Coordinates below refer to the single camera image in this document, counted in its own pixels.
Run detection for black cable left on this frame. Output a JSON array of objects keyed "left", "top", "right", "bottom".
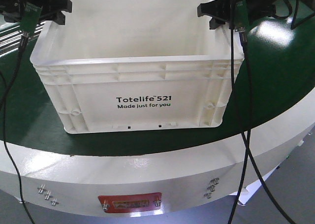
[{"left": 0, "top": 31, "right": 37, "bottom": 224}]

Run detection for red warning label plate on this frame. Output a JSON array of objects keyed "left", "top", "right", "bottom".
[{"left": 98, "top": 192, "right": 162, "bottom": 214}]

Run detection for white outer table rim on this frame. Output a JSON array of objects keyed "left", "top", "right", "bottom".
[{"left": 0, "top": 87, "right": 315, "bottom": 219}]

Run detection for white Totelife plastic crate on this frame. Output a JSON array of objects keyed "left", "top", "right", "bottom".
[{"left": 30, "top": 0, "right": 243, "bottom": 134}]

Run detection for metal roller rails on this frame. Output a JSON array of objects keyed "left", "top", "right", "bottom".
[{"left": 0, "top": 22, "right": 46, "bottom": 54}]

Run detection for green circuit board right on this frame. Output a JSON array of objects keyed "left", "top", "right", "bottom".
[{"left": 234, "top": 0, "right": 249, "bottom": 32}]

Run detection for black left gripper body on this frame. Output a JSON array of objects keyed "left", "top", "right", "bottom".
[{"left": 0, "top": 0, "right": 50, "bottom": 23}]

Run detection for green circuit board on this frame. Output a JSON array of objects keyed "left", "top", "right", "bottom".
[
  {"left": 20, "top": 2, "right": 42, "bottom": 35},
  {"left": 234, "top": 0, "right": 249, "bottom": 32}
]

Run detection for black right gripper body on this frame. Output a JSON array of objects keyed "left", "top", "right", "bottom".
[{"left": 228, "top": 0, "right": 300, "bottom": 29}]

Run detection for green circuit board left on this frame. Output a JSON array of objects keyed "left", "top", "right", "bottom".
[{"left": 20, "top": 2, "right": 42, "bottom": 35}]

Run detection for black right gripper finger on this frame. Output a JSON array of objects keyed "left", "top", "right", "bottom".
[
  {"left": 209, "top": 16, "right": 230, "bottom": 29},
  {"left": 197, "top": 0, "right": 231, "bottom": 17}
]

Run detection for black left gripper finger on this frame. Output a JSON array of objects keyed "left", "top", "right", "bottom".
[
  {"left": 39, "top": 11, "right": 65, "bottom": 25},
  {"left": 42, "top": 0, "right": 72, "bottom": 13}
]

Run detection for black cable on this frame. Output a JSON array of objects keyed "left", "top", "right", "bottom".
[
  {"left": 227, "top": 0, "right": 252, "bottom": 224},
  {"left": 238, "top": 28, "right": 297, "bottom": 224},
  {"left": 0, "top": 31, "right": 37, "bottom": 224}
]

